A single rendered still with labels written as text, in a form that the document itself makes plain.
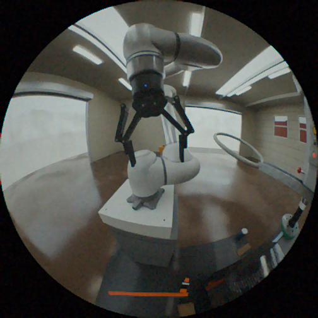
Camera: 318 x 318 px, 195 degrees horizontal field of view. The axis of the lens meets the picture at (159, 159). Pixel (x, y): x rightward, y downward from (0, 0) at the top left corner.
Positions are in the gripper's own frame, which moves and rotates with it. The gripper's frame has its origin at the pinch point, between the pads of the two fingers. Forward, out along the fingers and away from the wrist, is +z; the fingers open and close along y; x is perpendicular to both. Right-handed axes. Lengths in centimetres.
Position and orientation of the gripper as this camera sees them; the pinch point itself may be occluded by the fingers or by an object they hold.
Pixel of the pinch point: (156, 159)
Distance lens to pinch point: 25.3
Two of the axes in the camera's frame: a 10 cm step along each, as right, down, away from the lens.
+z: 1.1, 9.0, 4.1
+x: -0.1, 4.2, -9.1
